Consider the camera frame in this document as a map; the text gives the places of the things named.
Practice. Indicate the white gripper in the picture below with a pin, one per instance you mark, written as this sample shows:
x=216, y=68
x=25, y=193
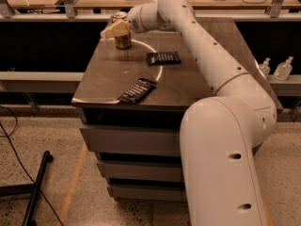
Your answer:
x=135, y=20

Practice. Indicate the orange soda can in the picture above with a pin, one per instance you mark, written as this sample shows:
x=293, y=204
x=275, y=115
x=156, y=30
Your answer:
x=124, y=41

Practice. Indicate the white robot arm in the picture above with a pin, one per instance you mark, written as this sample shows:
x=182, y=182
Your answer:
x=217, y=133

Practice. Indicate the black chocolate rxbar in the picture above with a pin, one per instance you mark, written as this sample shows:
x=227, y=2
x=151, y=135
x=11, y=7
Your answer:
x=137, y=91

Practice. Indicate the blue snack bar wrapper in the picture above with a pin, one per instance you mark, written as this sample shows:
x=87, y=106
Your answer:
x=163, y=58

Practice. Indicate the grey drawer cabinet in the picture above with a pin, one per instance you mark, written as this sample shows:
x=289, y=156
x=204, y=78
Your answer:
x=138, y=146

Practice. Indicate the clear sanitizer bottle left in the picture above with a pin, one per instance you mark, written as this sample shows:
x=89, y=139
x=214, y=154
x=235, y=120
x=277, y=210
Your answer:
x=264, y=67

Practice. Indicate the clear sanitizer bottle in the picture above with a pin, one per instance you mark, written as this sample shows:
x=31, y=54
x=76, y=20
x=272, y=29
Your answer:
x=284, y=69
x=264, y=67

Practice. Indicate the clear sanitizer bottle right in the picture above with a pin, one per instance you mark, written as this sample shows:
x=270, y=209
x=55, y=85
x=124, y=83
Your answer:
x=284, y=69

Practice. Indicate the black stand leg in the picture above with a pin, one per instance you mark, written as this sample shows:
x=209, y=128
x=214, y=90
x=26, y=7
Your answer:
x=33, y=189

